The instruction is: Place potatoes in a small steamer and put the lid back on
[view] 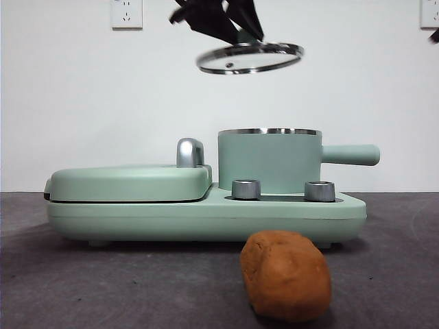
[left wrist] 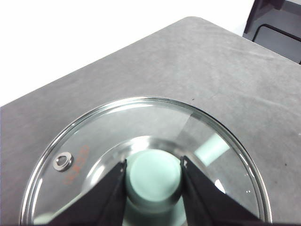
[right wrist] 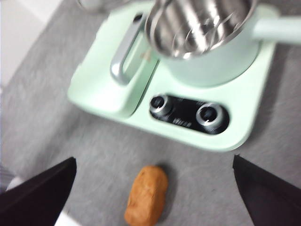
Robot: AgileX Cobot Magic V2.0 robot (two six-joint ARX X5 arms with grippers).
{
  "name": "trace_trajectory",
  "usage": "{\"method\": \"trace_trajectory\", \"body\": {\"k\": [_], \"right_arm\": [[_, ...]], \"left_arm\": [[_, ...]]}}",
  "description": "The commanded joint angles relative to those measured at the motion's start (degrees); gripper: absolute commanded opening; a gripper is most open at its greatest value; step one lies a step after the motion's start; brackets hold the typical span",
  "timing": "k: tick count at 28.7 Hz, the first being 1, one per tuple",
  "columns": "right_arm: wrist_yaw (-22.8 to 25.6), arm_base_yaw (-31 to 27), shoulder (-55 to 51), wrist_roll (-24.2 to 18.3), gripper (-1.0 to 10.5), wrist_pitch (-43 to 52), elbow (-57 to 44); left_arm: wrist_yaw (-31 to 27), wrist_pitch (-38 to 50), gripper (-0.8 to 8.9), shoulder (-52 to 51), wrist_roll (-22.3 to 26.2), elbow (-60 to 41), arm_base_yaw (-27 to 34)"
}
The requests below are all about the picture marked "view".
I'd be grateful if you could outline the glass pot lid green knob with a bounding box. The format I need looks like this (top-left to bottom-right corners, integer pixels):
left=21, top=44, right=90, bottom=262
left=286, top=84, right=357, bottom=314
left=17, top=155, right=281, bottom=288
left=195, top=29, right=305, bottom=75

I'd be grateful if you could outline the brown potato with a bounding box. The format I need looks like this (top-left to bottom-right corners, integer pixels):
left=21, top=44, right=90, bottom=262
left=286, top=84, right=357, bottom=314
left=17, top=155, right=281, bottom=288
left=239, top=230, right=333, bottom=323

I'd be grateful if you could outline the silver control knob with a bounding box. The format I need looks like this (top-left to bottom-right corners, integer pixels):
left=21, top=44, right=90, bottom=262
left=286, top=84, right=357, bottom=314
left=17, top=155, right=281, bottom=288
left=231, top=179, right=261, bottom=200
left=304, top=180, right=336, bottom=202

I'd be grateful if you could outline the mint green hinged grill cover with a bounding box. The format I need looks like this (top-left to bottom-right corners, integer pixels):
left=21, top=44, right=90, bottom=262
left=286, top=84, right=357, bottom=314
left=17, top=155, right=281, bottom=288
left=44, top=163, right=213, bottom=203

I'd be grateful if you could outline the mint green breakfast machine base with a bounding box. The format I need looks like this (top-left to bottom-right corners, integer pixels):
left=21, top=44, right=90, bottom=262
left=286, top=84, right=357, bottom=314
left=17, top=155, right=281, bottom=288
left=46, top=183, right=367, bottom=248

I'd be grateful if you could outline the white wall socket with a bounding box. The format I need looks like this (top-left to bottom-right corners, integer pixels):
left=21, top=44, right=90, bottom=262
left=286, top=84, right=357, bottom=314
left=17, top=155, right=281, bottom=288
left=420, top=0, right=439, bottom=29
left=110, top=0, right=143, bottom=30

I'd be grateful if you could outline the chrome grill cover handle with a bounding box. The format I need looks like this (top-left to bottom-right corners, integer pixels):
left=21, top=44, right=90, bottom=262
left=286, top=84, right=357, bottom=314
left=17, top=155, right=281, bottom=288
left=176, top=138, right=206, bottom=169

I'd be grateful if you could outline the mint green pot with handle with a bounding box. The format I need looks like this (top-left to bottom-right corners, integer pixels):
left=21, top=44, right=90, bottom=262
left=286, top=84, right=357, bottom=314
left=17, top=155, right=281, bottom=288
left=217, top=127, right=381, bottom=193

